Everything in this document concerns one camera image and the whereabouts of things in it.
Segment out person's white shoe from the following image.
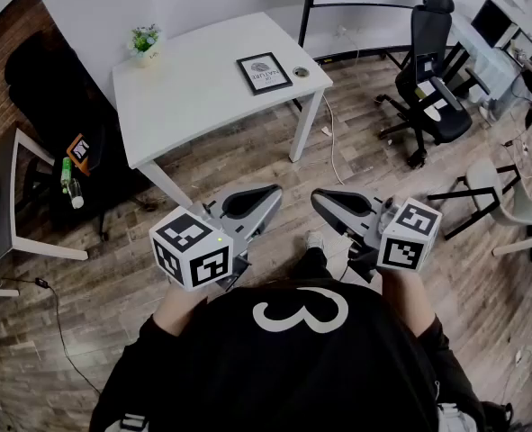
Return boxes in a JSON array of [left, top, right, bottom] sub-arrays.
[[304, 230, 326, 252]]

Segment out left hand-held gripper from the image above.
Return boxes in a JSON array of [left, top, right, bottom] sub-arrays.
[[149, 184, 285, 293]]

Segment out printed white card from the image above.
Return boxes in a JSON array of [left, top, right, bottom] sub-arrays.
[[416, 54, 437, 80]]

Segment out black cable with adapter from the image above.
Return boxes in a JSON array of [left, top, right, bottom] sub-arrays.
[[33, 276, 103, 395]]

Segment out person's black trouser leg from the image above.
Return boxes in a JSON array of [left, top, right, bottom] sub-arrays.
[[290, 246, 337, 287]]

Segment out black high-back chair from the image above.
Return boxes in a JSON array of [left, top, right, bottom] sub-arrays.
[[4, 31, 149, 242]]

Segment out small potted flower plant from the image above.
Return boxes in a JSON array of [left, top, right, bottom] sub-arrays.
[[127, 23, 164, 69]]

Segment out white desk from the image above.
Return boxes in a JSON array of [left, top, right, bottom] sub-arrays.
[[111, 11, 334, 209]]

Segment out clear plastic bottle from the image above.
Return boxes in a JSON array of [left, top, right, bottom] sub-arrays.
[[67, 177, 86, 210]]

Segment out person's left forearm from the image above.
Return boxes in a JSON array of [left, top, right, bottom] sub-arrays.
[[151, 281, 209, 338]]

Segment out black framed picture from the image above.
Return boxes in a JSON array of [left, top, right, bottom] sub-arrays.
[[235, 51, 293, 97]]

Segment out black computer monitor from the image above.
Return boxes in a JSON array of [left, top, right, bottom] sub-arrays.
[[471, 0, 512, 49], [501, 29, 532, 67]]

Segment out person's right forearm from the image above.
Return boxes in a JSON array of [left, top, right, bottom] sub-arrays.
[[379, 266, 438, 340]]

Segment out green bottle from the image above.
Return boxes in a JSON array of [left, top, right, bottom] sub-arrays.
[[60, 157, 74, 195]]

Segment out orange framed picture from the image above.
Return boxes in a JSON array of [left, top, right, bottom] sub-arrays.
[[66, 132, 91, 177]]

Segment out person's black printed shirt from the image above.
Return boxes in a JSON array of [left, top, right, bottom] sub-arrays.
[[88, 280, 487, 432]]

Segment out white frame side table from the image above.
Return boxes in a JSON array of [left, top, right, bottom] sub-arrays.
[[0, 127, 89, 296]]

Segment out pale office table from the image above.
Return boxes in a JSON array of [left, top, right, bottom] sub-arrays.
[[449, 13, 532, 123]]

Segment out light grey shell chair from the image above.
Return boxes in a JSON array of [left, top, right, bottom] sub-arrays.
[[427, 157, 532, 241]]

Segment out white floor cable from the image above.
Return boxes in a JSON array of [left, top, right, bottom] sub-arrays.
[[321, 92, 346, 186]]

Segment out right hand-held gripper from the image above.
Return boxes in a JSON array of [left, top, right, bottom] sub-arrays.
[[311, 188, 443, 284]]

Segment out white wall plug cable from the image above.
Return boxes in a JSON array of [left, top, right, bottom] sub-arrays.
[[335, 24, 361, 62]]

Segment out black mesh office chair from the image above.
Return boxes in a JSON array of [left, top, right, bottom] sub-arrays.
[[375, 0, 491, 170]]

